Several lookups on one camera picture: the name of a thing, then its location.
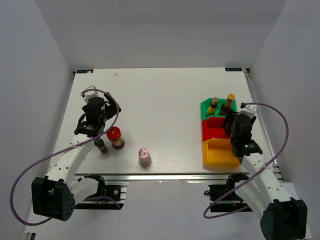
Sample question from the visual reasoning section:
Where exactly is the yellow cap sauce bottle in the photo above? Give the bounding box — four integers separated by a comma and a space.
220, 93, 236, 115

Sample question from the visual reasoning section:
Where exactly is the small yellow label bottle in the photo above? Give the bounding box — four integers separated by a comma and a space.
206, 97, 219, 117

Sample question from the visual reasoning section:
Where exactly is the red lid jar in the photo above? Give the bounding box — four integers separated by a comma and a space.
106, 126, 125, 150

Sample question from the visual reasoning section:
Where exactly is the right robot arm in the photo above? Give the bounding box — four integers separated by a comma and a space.
222, 106, 308, 240

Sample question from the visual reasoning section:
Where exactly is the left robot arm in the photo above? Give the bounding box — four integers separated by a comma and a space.
31, 92, 121, 222

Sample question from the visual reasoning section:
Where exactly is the red plastic bin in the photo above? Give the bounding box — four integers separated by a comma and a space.
201, 116, 231, 142

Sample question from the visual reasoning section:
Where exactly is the green plastic bin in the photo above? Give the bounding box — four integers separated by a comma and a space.
200, 98, 226, 121

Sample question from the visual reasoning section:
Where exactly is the yellow plastic bin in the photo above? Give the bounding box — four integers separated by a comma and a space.
202, 138, 240, 168

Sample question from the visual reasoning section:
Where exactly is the black cap spice jar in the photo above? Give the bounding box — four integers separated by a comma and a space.
95, 138, 109, 154

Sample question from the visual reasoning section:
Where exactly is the left blue table label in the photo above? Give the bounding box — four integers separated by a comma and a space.
75, 69, 94, 74

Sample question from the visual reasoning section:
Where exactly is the blue table label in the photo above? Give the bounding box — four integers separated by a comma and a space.
224, 67, 243, 72
75, 69, 94, 74

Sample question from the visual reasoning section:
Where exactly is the right blue table label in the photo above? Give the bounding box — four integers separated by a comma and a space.
224, 67, 243, 72

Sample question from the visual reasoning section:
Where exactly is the pink cap spice shaker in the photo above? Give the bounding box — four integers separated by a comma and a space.
138, 148, 152, 167

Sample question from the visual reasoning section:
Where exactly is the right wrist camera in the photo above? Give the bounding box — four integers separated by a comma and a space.
238, 102, 257, 124

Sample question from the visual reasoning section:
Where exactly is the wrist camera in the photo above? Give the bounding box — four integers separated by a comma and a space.
80, 85, 99, 104
238, 102, 257, 124

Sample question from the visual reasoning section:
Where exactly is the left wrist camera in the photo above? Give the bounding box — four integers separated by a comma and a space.
80, 85, 99, 104

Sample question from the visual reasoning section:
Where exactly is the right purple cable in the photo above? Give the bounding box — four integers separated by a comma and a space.
202, 101, 290, 220

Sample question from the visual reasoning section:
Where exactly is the aluminium table right rail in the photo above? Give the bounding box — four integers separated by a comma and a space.
244, 68, 280, 173

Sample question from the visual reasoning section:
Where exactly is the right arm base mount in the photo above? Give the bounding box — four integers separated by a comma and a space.
203, 173, 252, 213

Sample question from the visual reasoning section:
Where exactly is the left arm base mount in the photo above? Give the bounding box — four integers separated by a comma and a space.
73, 174, 127, 210

